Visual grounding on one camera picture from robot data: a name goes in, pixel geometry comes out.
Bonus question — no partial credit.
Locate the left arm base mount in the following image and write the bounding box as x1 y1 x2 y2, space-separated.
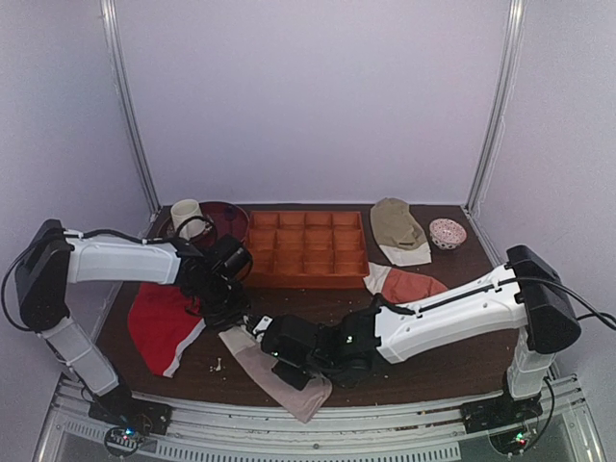
89 393 172 459

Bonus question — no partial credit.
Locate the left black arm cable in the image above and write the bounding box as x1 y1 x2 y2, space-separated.
0 215 216 333

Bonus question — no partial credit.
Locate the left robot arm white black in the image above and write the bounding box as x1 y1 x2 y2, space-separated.
1 219 252 399

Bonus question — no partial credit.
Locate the cream ceramic mug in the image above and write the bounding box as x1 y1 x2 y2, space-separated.
170 199 206 240

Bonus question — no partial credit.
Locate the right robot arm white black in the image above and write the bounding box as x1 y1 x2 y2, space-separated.
247 245 581 401

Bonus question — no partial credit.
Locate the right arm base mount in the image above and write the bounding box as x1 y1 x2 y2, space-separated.
460 392 543 456

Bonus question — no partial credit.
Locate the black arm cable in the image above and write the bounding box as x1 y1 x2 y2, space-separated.
500 278 616 333
0 215 216 333

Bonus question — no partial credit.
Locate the red underwear white trim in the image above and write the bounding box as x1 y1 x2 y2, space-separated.
127 283 206 378

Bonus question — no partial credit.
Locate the orange wooden compartment tray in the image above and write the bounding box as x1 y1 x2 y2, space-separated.
246 210 369 290

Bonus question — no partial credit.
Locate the pink patterned small bowl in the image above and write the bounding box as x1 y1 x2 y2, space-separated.
428 218 468 250

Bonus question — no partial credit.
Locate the right aluminium frame post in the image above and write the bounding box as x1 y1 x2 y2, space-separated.
466 0 526 216

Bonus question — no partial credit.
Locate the aluminium frame post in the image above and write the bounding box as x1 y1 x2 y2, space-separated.
466 0 526 216
99 0 162 215

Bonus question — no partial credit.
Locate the khaki underwear cream waistband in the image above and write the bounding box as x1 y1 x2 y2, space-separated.
370 198 432 267

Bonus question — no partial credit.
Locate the orange underwear white waistband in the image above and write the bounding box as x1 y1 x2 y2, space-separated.
363 263 448 304

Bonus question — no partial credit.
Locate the mauve underwear white waistband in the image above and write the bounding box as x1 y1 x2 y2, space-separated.
218 327 333 424

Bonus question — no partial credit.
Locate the left aluminium frame post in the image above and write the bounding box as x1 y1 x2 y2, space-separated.
99 0 162 215

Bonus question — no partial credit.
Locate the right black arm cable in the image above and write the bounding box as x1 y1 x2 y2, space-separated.
500 278 616 333

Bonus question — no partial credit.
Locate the dark red bowl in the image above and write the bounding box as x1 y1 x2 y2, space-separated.
197 201 249 248

